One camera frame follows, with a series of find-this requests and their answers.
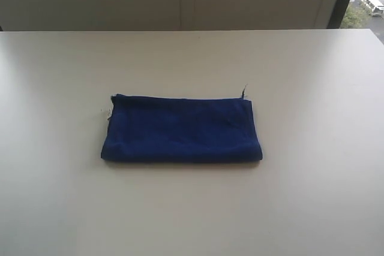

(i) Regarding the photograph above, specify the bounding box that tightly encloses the blue microfiber towel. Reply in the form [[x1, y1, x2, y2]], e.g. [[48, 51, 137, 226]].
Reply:
[[100, 94, 263, 164]]

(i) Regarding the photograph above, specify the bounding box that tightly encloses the white bus outside window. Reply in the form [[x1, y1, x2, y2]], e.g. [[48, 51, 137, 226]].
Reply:
[[360, 0, 383, 17]]

